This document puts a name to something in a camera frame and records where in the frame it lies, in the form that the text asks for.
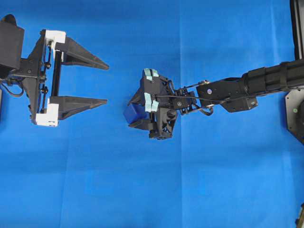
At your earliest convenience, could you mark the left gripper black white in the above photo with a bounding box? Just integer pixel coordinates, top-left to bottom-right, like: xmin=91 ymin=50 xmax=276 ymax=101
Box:
xmin=20 ymin=29 xmax=109 ymax=127

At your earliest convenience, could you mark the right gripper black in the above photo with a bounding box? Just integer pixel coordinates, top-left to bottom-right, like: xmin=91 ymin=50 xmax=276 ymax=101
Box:
xmin=128 ymin=77 xmax=178 ymax=140

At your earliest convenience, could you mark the blue cube block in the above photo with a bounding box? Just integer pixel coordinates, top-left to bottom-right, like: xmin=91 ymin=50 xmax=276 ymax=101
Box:
xmin=123 ymin=103 xmax=150 ymax=124

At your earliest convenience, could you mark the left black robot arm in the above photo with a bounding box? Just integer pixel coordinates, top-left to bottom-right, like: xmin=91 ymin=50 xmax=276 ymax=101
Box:
xmin=0 ymin=23 xmax=109 ymax=127

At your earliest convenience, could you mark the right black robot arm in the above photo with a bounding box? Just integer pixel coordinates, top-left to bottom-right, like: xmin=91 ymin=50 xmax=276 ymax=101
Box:
xmin=123 ymin=59 xmax=304 ymax=140

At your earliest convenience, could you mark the blue table cloth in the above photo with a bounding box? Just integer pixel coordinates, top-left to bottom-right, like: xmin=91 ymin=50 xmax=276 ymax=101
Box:
xmin=0 ymin=0 xmax=304 ymax=228

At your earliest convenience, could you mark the yellow black clamp corner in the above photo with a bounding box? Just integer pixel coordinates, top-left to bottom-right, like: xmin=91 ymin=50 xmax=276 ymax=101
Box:
xmin=295 ymin=203 xmax=304 ymax=228

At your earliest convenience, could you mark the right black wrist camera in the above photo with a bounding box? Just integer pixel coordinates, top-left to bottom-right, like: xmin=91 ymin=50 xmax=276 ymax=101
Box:
xmin=140 ymin=68 xmax=167 ymax=113

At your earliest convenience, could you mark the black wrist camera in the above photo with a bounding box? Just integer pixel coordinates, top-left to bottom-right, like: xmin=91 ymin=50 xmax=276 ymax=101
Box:
xmin=140 ymin=68 xmax=167 ymax=113
xmin=0 ymin=14 xmax=24 ymax=72

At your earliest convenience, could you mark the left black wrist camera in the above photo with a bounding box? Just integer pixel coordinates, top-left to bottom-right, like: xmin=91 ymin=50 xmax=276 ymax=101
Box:
xmin=0 ymin=14 xmax=24 ymax=72

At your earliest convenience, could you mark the right robot arm base plate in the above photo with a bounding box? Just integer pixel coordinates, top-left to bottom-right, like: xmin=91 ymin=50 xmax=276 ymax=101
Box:
xmin=285 ymin=89 xmax=304 ymax=144

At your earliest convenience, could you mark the black aluminium frame post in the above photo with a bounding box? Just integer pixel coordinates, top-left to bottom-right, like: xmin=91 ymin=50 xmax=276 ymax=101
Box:
xmin=290 ymin=0 xmax=304 ymax=60

